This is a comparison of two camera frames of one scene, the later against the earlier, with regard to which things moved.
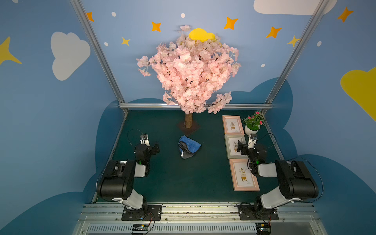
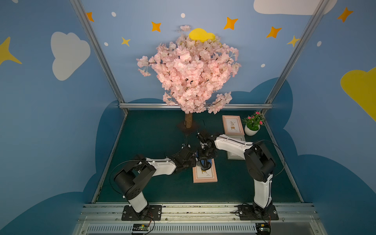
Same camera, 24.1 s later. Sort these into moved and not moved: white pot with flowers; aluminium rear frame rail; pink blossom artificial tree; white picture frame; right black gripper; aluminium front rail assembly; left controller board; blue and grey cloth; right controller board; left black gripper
Moved: right black gripper; left black gripper; blue and grey cloth
Not moved: aluminium front rail assembly; white picture frame; white pot with flowers; pink blossom artificial tree; left controller board; right controller board; aluminium rear frame rail
